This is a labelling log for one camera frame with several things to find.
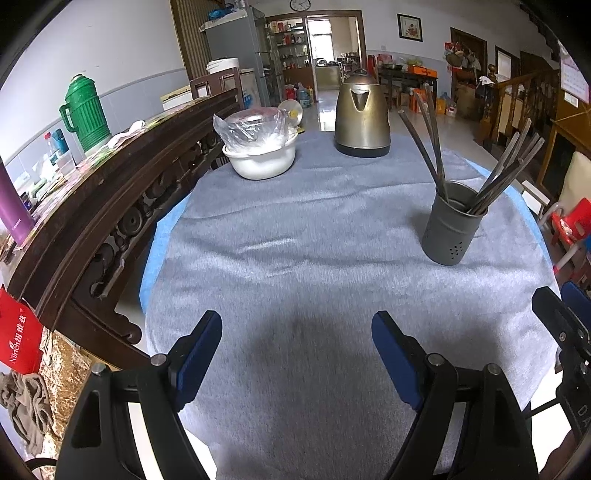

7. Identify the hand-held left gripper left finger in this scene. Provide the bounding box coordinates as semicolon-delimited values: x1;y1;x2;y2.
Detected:
54;310;223;480

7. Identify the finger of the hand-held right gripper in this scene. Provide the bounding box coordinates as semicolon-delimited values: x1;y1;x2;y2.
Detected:
532;286;591;358
561;281;591;324

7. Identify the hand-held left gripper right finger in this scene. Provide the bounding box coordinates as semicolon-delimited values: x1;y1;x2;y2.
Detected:
372;310;540;480

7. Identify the grey metal utensil holder cup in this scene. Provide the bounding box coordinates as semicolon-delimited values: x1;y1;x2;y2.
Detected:
421;181;489;267

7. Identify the bundle of dark chopsticks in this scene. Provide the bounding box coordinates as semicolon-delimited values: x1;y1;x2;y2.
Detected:
398;88;546;215

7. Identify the person's right forearm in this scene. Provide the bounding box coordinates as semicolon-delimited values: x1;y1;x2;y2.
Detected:
538;436;587;480

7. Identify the red plastic chair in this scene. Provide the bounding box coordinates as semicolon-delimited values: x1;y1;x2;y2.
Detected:
538;198;591;273

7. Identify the light blue table cover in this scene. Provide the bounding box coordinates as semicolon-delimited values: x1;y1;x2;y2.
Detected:
139;157;555;315

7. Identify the white step stool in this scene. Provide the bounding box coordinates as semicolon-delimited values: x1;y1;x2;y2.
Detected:
519;179;552;215

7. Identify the cream upholstered chair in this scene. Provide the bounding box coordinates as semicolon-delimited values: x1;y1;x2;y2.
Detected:
551;151;591;213

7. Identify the grey tablecloth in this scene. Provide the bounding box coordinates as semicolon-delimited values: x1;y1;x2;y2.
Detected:
145;108;561;480

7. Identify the golden foil pile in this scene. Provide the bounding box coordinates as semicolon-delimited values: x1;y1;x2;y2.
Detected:
28;330;93;462

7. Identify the dark carved wooden sideboard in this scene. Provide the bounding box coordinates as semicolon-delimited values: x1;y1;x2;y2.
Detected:
7;88;243;370

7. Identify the brown cloth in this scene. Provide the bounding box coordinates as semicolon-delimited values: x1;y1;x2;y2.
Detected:
0;371;58;455

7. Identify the red paper bag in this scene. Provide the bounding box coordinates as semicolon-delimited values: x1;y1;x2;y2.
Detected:
0;285;44;376

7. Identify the white plastic bowl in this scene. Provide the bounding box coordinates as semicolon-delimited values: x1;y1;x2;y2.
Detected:
222;131;298;181

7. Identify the wooden stair railing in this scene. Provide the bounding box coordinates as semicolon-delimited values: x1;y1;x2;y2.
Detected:
475;65;555;148

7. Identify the white cloth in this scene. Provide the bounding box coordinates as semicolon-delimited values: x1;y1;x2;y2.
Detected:
108;120;146;148

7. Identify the clear plastic bag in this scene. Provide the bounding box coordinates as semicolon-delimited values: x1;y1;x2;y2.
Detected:
212;106;291;151

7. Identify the golden electric kettle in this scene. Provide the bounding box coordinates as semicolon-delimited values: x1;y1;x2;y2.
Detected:
334;69;392;158

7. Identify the purple thermos bottle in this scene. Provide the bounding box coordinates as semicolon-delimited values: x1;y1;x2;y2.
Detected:
0;157;35;245

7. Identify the small white fan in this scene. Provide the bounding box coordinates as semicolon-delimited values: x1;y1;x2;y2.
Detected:
278;99;304;127

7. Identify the green thermos jug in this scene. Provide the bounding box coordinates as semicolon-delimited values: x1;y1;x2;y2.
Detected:
59;74;112;153

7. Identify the white chest freezer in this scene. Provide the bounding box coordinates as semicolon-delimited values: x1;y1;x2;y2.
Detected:
239;68;264;110

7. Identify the dark wooden chair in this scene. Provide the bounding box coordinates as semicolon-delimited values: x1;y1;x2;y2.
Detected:
189;67;243;100

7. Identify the dark wooden side table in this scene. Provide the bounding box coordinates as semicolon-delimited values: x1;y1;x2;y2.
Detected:
379;65;439;109

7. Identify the white rice cooker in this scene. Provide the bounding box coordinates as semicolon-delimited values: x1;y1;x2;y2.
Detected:
206;58;241;75

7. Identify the brown door with curtain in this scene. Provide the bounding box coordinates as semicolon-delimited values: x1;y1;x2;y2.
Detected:
170;0;222;93

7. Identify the grey refrigerator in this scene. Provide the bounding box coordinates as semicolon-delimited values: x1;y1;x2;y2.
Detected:
201;7;282;109

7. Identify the glass display shelf cabinet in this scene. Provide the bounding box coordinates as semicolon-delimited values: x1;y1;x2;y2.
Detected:
267;18;309;70

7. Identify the pink wall calendar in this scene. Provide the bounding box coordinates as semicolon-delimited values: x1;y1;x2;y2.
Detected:
556;39;591;104

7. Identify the framed wall picture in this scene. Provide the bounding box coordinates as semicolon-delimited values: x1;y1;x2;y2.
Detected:
397;14;423;42

